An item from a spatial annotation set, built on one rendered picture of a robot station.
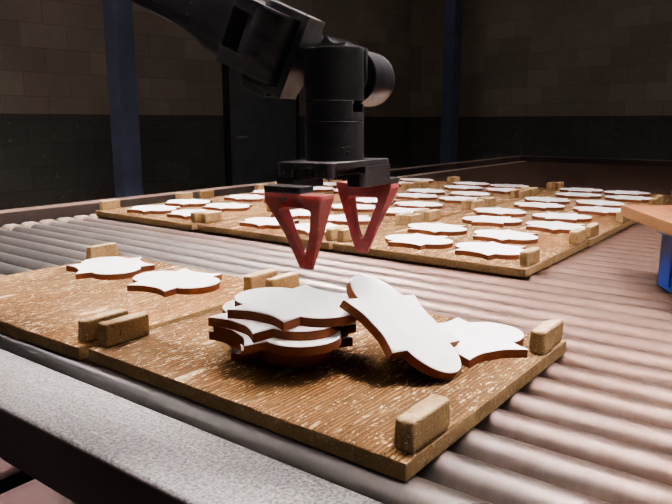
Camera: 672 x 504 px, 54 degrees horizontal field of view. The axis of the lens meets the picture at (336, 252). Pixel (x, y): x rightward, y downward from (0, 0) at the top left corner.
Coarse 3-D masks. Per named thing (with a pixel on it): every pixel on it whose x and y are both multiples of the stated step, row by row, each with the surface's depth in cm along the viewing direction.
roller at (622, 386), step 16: (32, 256) 133; (48, 256) 130; (560, 368) 71; (576, 368) 71; (576, 384) 69; (592, 384) 68; (608, 384) 67; (624, 384) 67; (640, 384) 66; (656, 400) 65
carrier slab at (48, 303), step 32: (128, 256) 121; (0, 288) 98; (32, 288) 98; (64, 288) 98; (96, 288) 98; (224, 288) 98; (0, 320) 82; (32, 320) 82; (64, 320) 82; (160, 320) 82; (64, 352) 74
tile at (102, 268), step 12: (72, 264) 110; (84, 264) 110; (96, 264) 110; (108, 264) 110; (120, 264) 110; (132, 264) 110; (144, 264) 110; (84, 276) 104; (96, 276) 104; (108, 276) 103; (120, 276) 104; (132, 276) 105
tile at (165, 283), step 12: (144, 276) 101; (156, 276) 101; (168, 276) 101; (180, 276) 101; (192, 276) 101; (204, 276) 101; (216, 276) 102; (132, 288) 96; (144, 288) 96; (156, 288) 95; (168, 288) 94; (180, 288) 95; (192, 288) 95; (204, 288) 95; (216, 288) 97
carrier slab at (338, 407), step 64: (192, 320) 82; (448, 320) 82; (192, 384) 62; (256, 384) 62; (320, 384) 62; (384, 384) 62; (448, 384) 62; (512, 384) 63; (320, 448) 53; (384, 448) 50
